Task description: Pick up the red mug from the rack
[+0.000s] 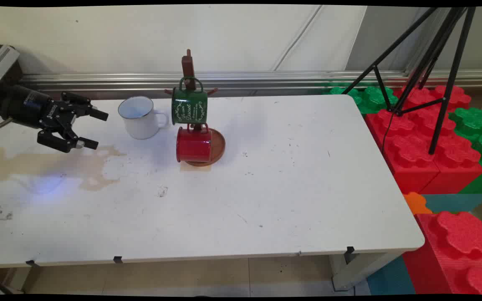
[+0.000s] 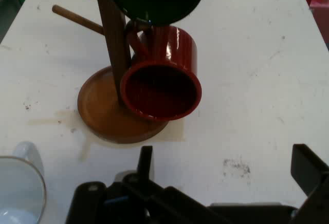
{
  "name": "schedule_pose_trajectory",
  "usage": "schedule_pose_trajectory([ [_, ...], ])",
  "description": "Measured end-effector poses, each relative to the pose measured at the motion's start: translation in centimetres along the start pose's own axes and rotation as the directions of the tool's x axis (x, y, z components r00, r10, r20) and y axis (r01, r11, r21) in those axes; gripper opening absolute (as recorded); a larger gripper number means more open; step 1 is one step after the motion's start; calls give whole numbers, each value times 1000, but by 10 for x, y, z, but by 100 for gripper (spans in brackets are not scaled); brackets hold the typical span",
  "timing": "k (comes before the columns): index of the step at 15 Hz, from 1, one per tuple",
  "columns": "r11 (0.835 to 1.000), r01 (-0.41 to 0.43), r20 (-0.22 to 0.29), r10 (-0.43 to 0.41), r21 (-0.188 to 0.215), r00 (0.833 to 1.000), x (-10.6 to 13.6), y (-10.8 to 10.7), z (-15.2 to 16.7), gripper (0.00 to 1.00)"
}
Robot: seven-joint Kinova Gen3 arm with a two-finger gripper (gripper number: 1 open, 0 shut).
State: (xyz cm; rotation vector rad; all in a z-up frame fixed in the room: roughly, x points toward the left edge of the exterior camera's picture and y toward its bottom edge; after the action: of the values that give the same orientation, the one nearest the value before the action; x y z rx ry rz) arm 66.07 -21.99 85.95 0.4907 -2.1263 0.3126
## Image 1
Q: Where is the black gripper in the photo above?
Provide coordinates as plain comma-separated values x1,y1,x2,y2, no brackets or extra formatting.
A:
16,86,109,153

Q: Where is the red enamel mug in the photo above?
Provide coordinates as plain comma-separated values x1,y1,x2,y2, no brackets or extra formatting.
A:
176,123,213,163

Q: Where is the white enamel mug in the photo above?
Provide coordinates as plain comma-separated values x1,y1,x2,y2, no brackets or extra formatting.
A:
118,96,170,140

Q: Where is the green enamel mug with print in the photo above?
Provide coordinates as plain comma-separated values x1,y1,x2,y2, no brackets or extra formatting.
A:
171,77,209,126

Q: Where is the brown wooden mug tree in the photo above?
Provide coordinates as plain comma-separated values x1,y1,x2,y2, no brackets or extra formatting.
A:
164,49,226,167

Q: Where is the white table leg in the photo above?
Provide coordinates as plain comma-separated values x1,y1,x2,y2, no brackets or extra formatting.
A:
9,265,43,294
329,251,404,292

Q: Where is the green foam block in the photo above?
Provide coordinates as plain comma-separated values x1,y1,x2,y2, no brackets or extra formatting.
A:
449,107,482,195
322,82,400,115

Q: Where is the large red foam block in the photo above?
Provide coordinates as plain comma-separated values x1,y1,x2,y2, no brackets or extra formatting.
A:
364,85,482,195

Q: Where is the orange foam piece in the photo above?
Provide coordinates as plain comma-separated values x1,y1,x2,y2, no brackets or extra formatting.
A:
403,192,433,215

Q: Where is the teal foam mat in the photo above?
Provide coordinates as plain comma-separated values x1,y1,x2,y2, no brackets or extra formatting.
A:
366,255,416,296

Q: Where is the black tripod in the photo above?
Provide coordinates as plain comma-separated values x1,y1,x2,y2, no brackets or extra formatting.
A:
341,6,477,156

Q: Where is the teal foam piece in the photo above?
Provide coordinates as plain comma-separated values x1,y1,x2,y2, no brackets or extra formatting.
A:
422,193,482,214

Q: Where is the aluminium rail along wall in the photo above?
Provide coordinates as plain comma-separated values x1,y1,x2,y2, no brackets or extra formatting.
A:
17,70,482,96

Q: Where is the white wall cable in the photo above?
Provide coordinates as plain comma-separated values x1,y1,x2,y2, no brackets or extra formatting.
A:
272,5,323,72

